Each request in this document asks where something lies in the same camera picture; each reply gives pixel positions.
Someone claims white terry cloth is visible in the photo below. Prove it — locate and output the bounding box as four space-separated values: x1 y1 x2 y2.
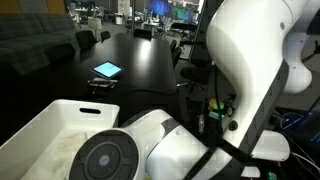
21 130 89 180

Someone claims white plastic box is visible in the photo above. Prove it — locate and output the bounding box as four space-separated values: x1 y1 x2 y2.
0 98 120 180

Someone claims tablet with bright screen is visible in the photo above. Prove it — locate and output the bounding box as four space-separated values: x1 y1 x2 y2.
90 60 125 80

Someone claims colourful toy block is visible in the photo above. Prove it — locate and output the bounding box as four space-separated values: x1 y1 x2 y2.
208 97 225 112

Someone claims teal flat object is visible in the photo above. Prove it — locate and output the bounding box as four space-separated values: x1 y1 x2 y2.
209 111 224 120

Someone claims blue background screen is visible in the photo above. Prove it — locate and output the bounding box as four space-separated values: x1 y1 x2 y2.
148 0 201 21

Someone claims white floor lamp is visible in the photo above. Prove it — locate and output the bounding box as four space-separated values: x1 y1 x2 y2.
87 16 104 38

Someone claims green plaid sofa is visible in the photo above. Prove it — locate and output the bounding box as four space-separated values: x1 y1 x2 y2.
0 12 79 75

